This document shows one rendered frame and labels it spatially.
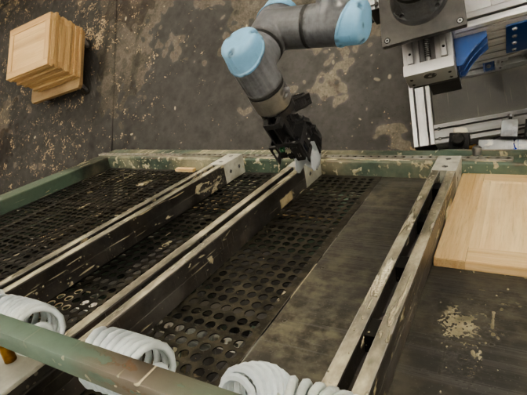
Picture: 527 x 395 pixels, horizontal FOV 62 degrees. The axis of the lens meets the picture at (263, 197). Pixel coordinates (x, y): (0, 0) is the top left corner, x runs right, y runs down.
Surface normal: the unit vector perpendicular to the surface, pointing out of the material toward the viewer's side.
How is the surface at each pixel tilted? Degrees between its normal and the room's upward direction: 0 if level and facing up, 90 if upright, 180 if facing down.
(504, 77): 0
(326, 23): 26
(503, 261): 59
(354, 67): 0
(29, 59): 0
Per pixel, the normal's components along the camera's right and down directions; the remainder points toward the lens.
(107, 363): -0.15, -0.92
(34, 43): -0.48, -0.15
